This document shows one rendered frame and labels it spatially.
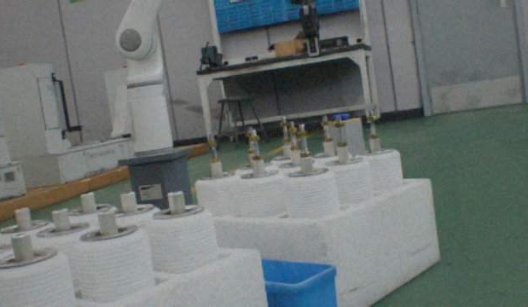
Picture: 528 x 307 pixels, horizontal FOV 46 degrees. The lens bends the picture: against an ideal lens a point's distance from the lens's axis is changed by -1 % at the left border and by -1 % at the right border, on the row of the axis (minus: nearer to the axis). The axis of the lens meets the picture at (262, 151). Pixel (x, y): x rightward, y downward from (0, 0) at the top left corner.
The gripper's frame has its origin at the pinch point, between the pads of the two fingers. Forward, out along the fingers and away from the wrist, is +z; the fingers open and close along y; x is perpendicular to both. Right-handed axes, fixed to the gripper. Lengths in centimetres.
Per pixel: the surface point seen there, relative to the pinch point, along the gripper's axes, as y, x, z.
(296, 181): -30.0, 4.4, 23.7
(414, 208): -10.6, -15.8, 35.1
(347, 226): -30.6, -3.3, 32.6
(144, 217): -49, 26, 23
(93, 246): -67, 26, 23
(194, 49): 524, 165, -57
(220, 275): -57, 13, 31
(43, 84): 205, 175, -21
